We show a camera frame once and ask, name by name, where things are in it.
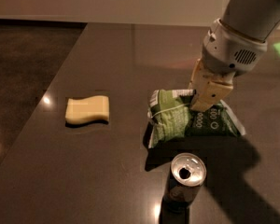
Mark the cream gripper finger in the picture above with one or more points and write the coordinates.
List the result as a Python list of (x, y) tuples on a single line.
[(218, 87), (198, 78)]

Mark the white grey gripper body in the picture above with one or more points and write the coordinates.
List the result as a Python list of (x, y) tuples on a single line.
[(230, 48)]

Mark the green jalapeno chip bag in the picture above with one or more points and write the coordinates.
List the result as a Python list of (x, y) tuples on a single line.
[(171, 118)]

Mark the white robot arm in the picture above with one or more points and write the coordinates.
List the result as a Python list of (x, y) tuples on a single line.
[(256, 19)]

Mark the silver redbull can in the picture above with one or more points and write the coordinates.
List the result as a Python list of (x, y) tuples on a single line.
[(186, 176)]

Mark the yellow sponge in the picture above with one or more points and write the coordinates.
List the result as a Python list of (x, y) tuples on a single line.
[(82, 111)]

